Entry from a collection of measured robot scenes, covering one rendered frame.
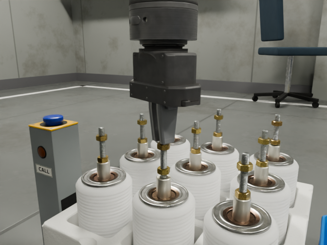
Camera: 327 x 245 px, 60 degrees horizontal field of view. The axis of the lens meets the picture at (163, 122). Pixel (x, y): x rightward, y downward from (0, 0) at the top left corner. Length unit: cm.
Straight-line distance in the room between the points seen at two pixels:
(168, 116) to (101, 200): 18
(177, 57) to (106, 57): 377
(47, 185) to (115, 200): 21
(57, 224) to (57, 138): 17
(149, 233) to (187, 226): 5
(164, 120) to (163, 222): 14
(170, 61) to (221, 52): 294
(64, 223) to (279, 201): 35
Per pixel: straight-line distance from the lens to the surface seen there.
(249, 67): 320
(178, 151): 65
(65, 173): 63
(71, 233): 51
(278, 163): 59
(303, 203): 62
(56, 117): 62
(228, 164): 61
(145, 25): 35
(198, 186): 50
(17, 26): 397
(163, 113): 38
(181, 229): 43
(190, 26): 36
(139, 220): 43
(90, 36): 428
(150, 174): 56
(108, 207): 48
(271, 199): 47
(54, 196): 65
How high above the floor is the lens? 47
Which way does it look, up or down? 15 degrees down
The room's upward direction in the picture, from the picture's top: straight up
